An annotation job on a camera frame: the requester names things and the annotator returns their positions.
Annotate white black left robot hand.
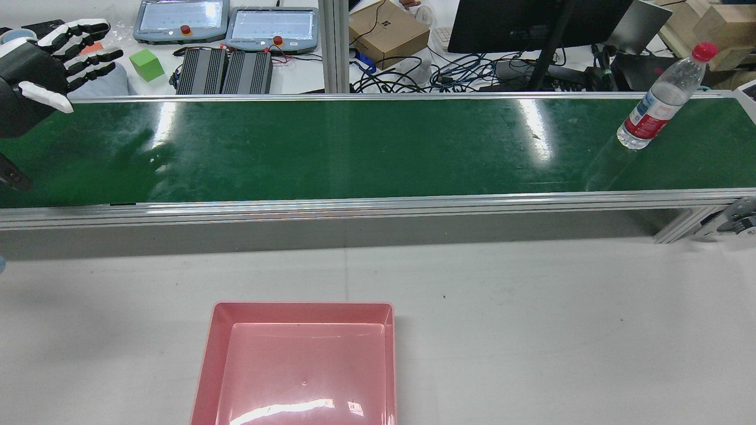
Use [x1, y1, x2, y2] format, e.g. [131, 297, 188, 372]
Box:
[0, 18, 125, 139]

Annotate clear water bottle red cap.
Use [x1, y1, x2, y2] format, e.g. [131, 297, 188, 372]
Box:
[617, 41, 719, 151]

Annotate pink plastic basket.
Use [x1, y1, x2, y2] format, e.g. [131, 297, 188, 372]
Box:
[190, 302, 397, 425]

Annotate green cube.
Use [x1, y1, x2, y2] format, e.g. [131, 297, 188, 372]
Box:
[129, 48, 165, 82]

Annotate grey teach pendant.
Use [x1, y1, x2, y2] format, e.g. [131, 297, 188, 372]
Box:
[133, 0, 230, 45]
[225, 6, 320, 55]

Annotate black finned controller box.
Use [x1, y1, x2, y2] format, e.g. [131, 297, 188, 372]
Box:
[223, 50, 274, 95]
[176, 47, 228, 95]

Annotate brown cardboard box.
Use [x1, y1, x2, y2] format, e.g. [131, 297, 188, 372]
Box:
[348, 0, 431, 68]

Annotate black monitor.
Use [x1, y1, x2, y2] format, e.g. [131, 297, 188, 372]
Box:
[447, 0, 634, 55]

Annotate black monitor stand pole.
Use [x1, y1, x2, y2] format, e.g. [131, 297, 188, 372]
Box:
[527, 0, 577, 92]

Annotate grey laptop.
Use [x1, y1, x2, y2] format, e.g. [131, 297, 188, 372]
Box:
[605, 0, 674, 57]

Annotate stacked cardboard boxes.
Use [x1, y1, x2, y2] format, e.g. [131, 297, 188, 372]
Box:
[659, 0, 756, 89]

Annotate grey conveyor motor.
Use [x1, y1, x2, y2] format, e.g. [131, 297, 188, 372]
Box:
[716, 198, 756, 235]

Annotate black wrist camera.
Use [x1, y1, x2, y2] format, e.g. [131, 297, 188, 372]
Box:
[0, 153, 33, 192]

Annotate aluminium profile post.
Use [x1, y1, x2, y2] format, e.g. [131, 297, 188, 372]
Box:
[319, 0, 350, 94]

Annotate green conveyor belt aluminium frame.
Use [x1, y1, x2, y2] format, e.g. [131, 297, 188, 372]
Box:
[0, 91, 756, 244]

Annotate tangled black cables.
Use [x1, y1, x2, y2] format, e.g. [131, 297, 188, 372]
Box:
[351, 56, 439, 93]

